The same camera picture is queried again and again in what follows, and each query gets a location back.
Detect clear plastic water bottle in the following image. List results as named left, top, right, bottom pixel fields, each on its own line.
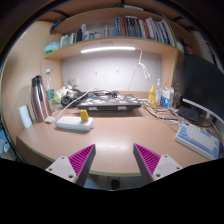
left=45, top=69, right=57, bottom=113

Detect black laptop with stickers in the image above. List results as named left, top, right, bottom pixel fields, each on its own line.
left=77, top=94, right=141, bottom=111

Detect clear sanitizer bottle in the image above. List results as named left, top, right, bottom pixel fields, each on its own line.
left=155, top=79, right=162, bottom=105

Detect white LED light bar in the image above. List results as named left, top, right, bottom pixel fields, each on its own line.
left=80, top=46, right=135, bottom=54

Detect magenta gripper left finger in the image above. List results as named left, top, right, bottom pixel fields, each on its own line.
left=47, top=144, right=96, bottom=187

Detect white hanging cable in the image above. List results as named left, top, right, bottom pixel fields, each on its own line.
left=127, top=49, right=152, bottom=92

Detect white power strip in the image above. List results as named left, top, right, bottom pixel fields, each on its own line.
left=56, top=116, right=94, bottom=131

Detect pink metal thermos bottle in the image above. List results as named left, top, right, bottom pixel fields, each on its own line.
left=31, top=75, right=51, bottom=123

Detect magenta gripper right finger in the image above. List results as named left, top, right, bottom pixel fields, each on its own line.
left=133, top=144, right=182, bottom=183

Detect black cable bundle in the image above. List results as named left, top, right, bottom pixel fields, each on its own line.
left=139, top=99, right=183, bottom=126

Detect white blue keyboard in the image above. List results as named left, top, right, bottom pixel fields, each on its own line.
left=174, top=124, right=221, bottom=160

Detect yellow glue bottle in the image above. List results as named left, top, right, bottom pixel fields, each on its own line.
left=147, top=87, right=156, bottom=106

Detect wooden wall shelf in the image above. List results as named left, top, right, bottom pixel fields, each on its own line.
left=41, top=8, right=178, bottom=92

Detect yellow charger plug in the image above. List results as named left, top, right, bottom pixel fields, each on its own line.
left=80, top=110, right=89, bottom=121

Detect green tissue box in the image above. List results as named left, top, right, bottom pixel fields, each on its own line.
left=45, top=42, right=60, bottom=55

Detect white paper roll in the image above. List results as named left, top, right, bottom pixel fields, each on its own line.
left=19, top=105, right=32, bottom=128

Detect white charger cable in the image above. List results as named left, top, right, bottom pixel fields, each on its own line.
left=56, top=87, right=101, bottom=122

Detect row of books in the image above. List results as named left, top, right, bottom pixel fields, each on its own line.
left=114, top=16, right=176, bottom=47

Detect blue white carton box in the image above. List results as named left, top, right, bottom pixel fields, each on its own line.
left=160, top=86, right=174, bottom=108

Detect black computer monitor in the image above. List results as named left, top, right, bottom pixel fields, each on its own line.
left=178, top=53, right=224, bottom=125

